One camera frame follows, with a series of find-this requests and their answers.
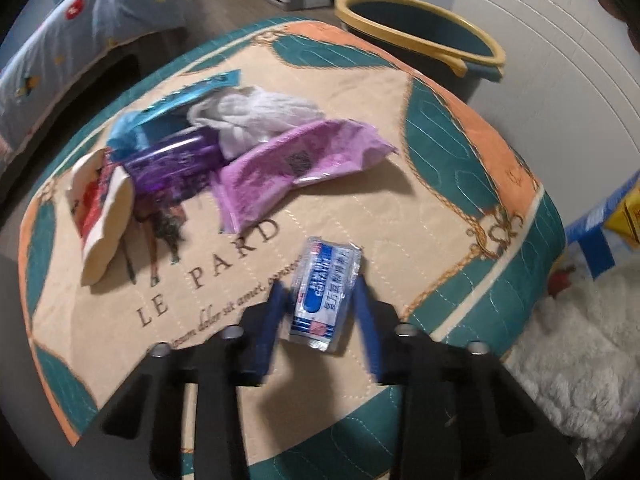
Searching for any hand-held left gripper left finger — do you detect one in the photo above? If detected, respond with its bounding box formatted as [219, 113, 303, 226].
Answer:
[100, 280, 292, 480]

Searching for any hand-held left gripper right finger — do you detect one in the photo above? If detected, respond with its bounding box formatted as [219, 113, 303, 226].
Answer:
[352, 280, 586, 480]

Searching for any blue and white sachet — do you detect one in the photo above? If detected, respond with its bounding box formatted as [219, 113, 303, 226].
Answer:
[289, 236, 363, 356]

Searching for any purple plastic container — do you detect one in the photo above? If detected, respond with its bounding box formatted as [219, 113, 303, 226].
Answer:
[122, 127, 223, 202]

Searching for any blue bucket with yellow rim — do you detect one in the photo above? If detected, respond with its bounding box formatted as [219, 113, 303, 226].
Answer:
[334, 0, 507, 106]

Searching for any printed teal and orange mat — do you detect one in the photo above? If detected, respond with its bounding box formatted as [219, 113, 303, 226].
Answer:
[17, 15, 568, 480]

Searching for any purple wipes pack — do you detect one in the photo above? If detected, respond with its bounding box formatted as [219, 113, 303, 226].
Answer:
[212, 119, 398, 233]

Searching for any red and white packet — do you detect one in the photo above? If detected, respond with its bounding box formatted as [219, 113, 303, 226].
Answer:
[70, 149, 136, 288]

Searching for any white crumpled tissue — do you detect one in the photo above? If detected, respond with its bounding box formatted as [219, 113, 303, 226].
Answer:
[187, 86, 326, 161]

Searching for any white fluffy rug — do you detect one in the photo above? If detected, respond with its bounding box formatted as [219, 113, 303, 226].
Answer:
[500, 255, 640, 480]

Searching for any shiny teal wrapper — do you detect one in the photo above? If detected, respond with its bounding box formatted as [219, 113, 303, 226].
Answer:
[107, 71, 240, 161]

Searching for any blue box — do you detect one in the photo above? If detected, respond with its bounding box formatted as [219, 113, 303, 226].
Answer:
[565, 172, 640, 281]

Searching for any yellow packet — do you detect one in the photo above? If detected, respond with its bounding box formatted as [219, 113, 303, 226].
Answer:
[602, 195, 640, 251]

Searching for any printed blue blanket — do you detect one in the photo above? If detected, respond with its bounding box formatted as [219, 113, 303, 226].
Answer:
[0, 0, 187, 161]

